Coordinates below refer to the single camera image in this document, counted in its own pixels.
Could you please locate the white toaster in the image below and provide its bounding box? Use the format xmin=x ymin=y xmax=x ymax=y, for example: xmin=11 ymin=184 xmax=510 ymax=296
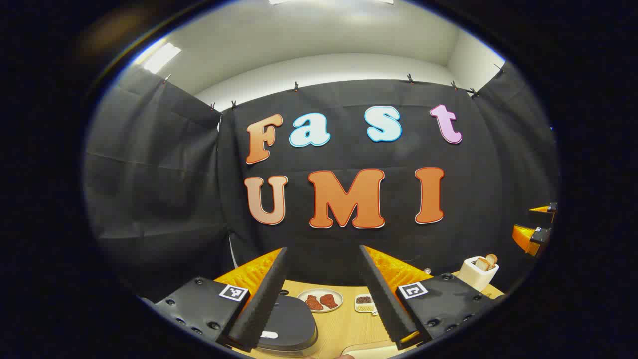
xmin=458 ymin=256 xmax=500 ymax=292

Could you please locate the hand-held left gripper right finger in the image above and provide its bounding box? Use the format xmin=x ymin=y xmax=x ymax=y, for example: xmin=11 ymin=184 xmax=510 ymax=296
xmin=359 ymin=244 xmax=504 ymax=351

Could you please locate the round white plate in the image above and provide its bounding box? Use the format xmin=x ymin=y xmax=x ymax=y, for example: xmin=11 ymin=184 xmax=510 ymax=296
xmin=298 ymin=288 xmax=344 ymax=313

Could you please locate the ceiling light panel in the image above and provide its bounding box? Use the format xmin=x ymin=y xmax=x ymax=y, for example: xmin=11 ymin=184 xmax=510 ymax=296
xmin=142 ymin=42 xmax=182 ymax=74

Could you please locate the black backdrop cloth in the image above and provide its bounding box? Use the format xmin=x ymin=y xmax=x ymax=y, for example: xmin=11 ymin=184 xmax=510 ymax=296
xmin=85 ymin=62 xmax=559 ymax=300

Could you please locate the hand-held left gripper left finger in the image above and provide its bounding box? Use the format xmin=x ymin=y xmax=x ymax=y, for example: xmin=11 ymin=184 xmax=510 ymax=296
xmin=141 ymin=247 xmax=290 ymax=353

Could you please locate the white divided dish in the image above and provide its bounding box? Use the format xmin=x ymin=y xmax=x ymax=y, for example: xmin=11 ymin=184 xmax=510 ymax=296
xmin=354 ymin=294 xmax=379 ymax=316

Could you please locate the black rice cooker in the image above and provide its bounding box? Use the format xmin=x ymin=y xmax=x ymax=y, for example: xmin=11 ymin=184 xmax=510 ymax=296
xmin=257 ymin=294 xmax=319 ymax=356

